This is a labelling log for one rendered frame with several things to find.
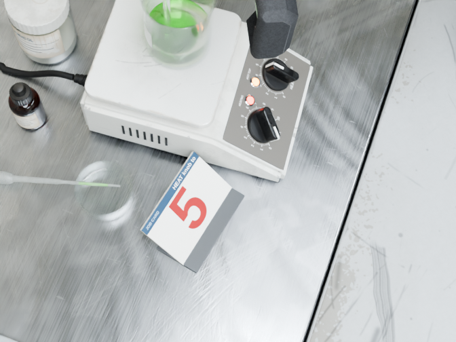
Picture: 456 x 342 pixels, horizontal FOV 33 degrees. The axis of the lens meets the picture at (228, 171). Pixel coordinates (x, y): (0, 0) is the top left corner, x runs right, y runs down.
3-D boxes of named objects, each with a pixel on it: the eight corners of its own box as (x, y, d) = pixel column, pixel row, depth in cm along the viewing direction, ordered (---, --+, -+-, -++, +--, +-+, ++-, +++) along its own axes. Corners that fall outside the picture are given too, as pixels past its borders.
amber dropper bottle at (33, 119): (25, 98, 77) (11, 66, 70) (52, 110, 77) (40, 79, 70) (10, 123, 76) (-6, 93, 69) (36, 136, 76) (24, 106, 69)
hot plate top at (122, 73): (243, 19, 72) (245, 14, 72) (210, 132, 68) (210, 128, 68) (122, -14, 73) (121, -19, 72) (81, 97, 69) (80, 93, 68)
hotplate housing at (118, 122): (310, 72, 80) (324, 34, 72) (280, 188, 76) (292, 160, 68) (106, 17, 80) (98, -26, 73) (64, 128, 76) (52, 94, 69)
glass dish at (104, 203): (112, 157, 75) (111, 149, 73) (145, 201, 74) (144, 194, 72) (66, 188, 74) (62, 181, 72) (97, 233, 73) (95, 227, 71)
